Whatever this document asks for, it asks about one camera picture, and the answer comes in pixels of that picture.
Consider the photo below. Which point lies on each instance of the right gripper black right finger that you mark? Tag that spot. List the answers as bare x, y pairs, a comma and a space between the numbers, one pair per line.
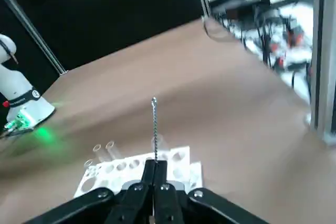
170, 203

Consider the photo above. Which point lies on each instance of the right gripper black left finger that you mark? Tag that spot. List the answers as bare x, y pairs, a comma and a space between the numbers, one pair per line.
136, 203

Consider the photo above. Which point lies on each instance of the white test tube rack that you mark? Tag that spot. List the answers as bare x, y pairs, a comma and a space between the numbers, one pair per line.
187, 155

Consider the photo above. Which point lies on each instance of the left foot green light block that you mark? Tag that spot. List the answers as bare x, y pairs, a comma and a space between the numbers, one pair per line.
19, 121

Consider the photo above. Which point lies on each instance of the left foot red plug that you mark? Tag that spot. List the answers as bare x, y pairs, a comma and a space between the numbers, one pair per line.
5, 104

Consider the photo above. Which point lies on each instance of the usb hub with red plugs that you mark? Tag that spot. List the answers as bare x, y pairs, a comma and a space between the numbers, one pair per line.
288, 35

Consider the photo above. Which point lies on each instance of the thick aluminium frame post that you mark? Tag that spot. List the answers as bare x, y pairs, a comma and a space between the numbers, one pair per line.
324, 51

